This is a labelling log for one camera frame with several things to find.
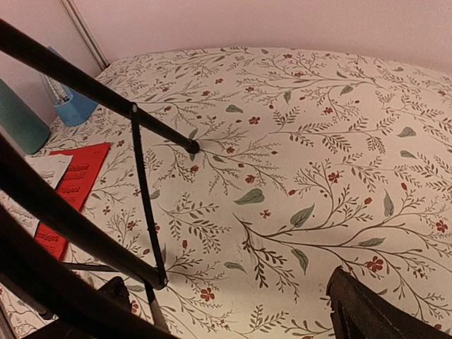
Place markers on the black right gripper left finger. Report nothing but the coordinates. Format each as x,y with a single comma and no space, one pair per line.
112,296

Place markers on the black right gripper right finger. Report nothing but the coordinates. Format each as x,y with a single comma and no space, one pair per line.
358,312

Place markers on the black music stand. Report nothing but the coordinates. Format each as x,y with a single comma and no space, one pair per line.
32,273

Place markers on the red sheet music paper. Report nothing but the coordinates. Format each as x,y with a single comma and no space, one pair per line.
74,188

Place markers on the white sheet music paper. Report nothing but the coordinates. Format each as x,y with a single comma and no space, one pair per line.
50,168

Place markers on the floral tablecloth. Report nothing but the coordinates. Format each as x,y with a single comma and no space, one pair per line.
309,161

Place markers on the blue metronome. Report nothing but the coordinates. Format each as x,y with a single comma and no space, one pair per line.
72,108

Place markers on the teal cylindrical cup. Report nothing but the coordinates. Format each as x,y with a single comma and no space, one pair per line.
21,123

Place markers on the left aluminium corner post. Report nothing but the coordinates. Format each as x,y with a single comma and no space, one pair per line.
84,31

